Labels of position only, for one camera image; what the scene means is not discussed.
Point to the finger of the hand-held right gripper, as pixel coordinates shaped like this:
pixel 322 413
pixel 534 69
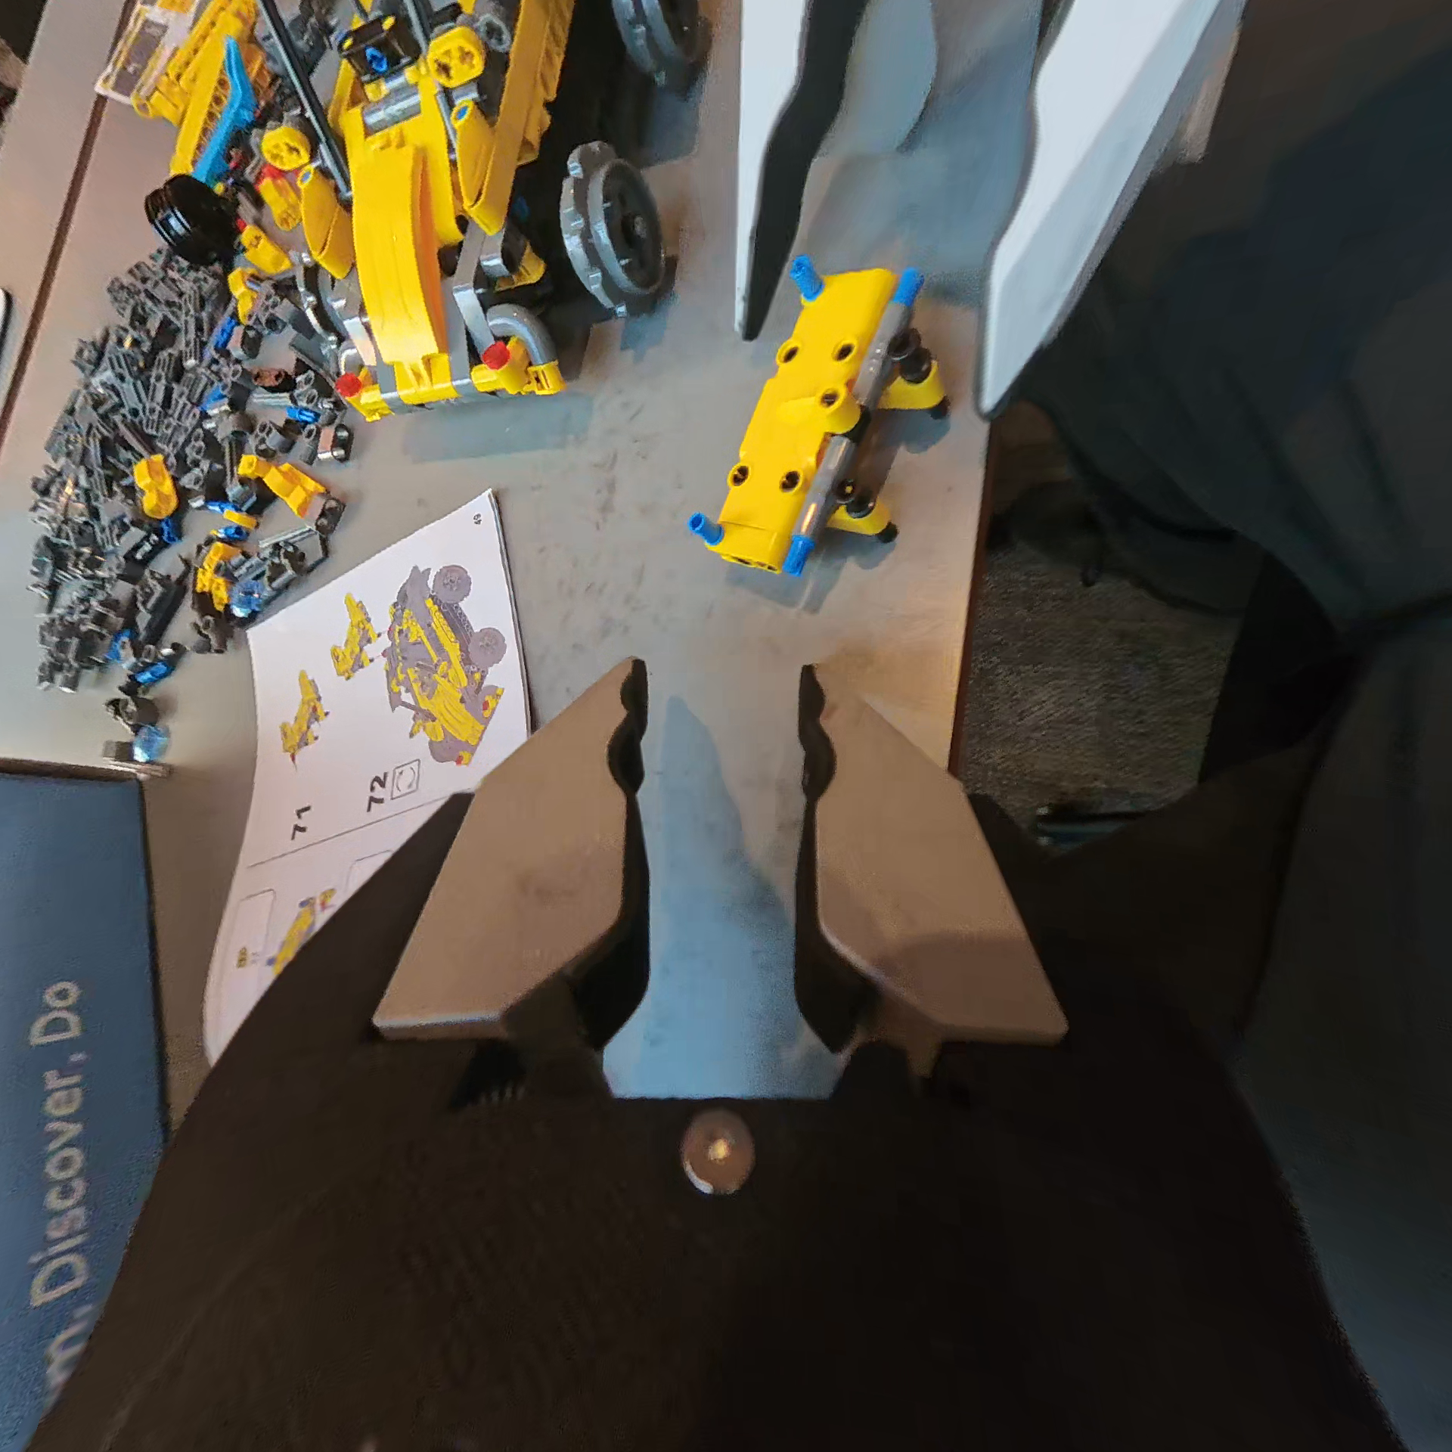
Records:
pixel 1112 137
pixel 771 137

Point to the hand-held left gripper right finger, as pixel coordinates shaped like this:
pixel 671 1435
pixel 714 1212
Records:
pixel 930 908

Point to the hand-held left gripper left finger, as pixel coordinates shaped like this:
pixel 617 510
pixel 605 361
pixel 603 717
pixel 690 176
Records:
pixel 522 895

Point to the yellow panel with grey axle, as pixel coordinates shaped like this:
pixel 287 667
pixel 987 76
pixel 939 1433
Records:
pixel 794 396

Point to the brick instruction booklet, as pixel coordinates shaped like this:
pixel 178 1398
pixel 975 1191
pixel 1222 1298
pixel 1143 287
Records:
pixel 374 634

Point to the yellow grey brick vehicle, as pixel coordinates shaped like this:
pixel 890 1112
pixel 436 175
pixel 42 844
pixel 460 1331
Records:
pixel 396 226

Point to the dark blue cardboard box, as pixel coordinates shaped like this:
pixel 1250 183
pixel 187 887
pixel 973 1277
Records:
pixel 68 1077

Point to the pile of loose brick pieces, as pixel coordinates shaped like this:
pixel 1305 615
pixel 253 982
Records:
pixel 113 510

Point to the black rubber tyre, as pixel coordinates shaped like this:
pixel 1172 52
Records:
pixel 187 221

